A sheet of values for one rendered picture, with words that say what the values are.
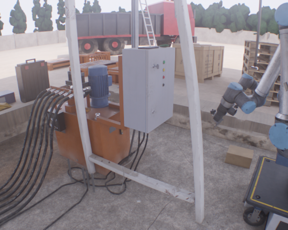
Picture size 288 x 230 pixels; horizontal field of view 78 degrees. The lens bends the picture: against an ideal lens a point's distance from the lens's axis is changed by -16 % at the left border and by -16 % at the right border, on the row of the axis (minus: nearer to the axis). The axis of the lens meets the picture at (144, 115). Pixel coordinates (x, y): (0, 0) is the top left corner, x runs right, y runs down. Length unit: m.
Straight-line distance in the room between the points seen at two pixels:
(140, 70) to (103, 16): 8.49
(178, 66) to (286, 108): 3.85
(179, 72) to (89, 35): 5.82
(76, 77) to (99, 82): 0.46
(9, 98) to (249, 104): 3.58
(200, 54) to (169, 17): 6.87
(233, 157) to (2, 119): 3.12
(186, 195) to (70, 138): 1.35
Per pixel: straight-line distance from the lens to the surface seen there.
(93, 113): 2.07
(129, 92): 1.52
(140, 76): 1.43
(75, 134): 2.21
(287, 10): 1.13
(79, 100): 1.80
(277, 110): 3.51
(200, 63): 4.47
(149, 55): 1.39
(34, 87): 3.67
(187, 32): 1.12
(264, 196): 1.66
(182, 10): 1.13
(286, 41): 1.12
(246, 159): 2.42
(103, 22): 9.82
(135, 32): 8.26
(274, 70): 1.32
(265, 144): 2.92
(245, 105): 1.29
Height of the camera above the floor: 1.36
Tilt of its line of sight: 22 degrees down
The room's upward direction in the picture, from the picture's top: straight up
